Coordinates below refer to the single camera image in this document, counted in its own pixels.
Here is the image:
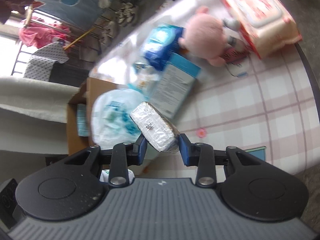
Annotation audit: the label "white yellow snack packet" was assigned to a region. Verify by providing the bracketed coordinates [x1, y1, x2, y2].
[127, 61, 161, 97]

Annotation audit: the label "blue white tissue box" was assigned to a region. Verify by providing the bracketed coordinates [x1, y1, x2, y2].
[149, 54, 201, 119]

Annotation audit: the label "white teal plastic shopping bag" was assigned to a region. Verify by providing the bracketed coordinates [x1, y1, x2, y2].
[90, 88, 145, 150]

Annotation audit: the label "pink pig plush toy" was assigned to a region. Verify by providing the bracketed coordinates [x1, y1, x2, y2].
[177, 6, 247, 68]

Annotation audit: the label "brown cardboard box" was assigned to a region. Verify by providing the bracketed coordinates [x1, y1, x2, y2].
[66, 77, 118, 155]

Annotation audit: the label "white black plush slipper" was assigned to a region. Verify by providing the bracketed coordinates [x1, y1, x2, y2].
[156, 0, 175, 13]

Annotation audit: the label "pink baby wipes pack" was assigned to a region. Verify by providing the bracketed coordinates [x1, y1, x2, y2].
[222, 0, 302, 59]

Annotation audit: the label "gold tissue pack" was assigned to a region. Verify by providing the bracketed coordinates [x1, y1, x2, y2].
[130, 101, 180, 153]

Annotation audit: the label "polka dot cloth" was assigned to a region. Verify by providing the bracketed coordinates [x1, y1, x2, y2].
[23, 42, 69, 82]

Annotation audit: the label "pink clothes hanging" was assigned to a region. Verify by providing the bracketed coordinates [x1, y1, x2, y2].
[18, 17, 72, 49]

